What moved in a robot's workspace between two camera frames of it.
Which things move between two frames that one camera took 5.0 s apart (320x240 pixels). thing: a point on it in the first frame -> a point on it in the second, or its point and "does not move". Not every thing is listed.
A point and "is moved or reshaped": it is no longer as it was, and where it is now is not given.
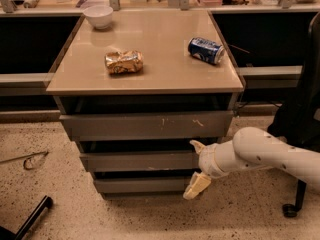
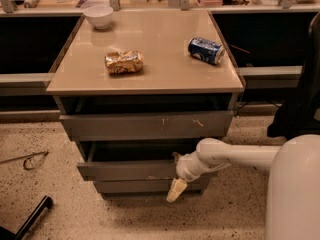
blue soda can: (206, 50) does not move
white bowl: (100, 16) does not move
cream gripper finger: (197, 145) -> (176, 156)
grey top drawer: (149, 126) does not move
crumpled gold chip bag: (126, 62) does not move
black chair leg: (7, 234) does not move
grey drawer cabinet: (134, 87) does not move
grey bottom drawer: (142, 185) does not move
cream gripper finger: (199, 181) -> (176, 188)
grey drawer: (139, 161) is moved or reshaped
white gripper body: (206, 160) -> (183, 169)
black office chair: (300, 121) does not move
